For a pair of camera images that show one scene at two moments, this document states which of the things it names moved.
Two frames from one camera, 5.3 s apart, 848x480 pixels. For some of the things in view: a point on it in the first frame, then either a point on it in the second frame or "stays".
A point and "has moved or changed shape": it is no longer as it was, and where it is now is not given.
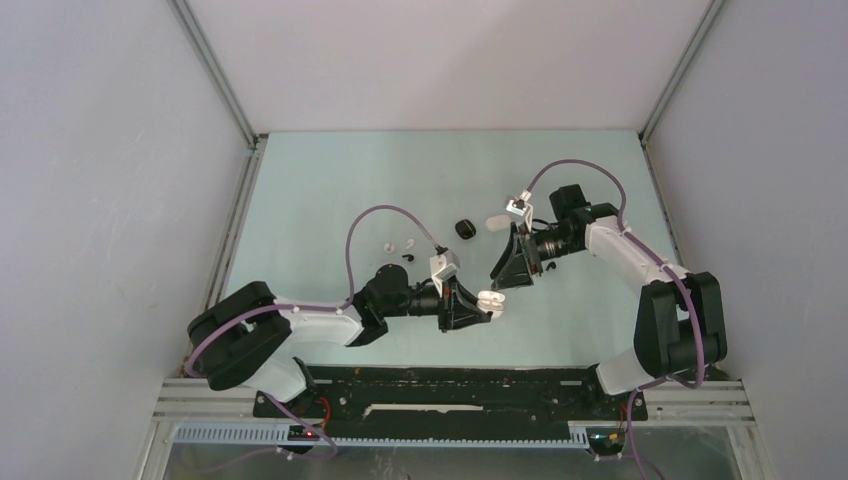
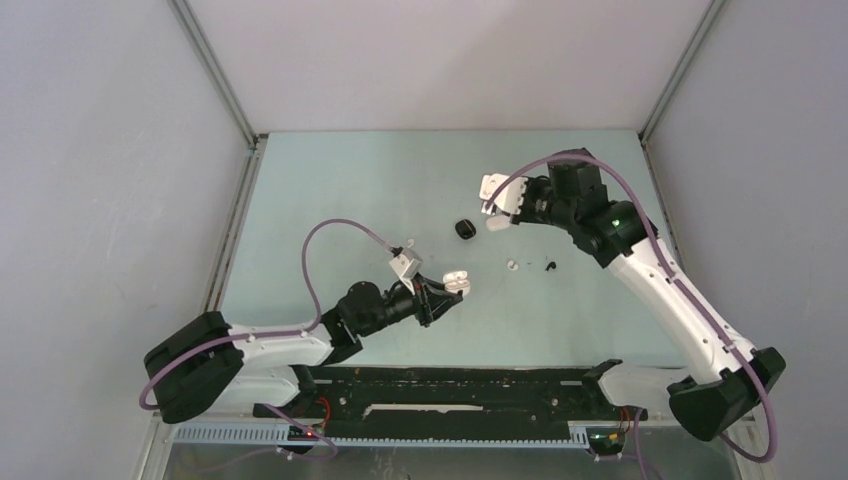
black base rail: x=454 y=396 stays
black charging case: x=465 y=229 stays
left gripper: x=452 y=309 to x=431 y=306
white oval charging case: x=498 y=222 stays
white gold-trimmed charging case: x=491 y=301 has moved or changed shape
